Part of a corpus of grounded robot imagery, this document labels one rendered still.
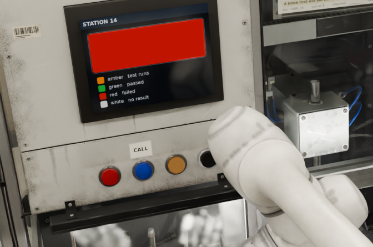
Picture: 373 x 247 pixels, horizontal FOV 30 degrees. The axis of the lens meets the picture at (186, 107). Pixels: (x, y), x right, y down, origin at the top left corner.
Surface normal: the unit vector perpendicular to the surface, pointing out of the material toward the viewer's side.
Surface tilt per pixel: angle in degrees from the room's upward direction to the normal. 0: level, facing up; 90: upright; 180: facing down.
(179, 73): 90
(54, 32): 90
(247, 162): 61
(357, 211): 81
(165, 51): 90
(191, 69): 90
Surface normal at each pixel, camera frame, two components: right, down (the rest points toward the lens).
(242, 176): -0.45, 0.14
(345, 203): 0.11, -0.18
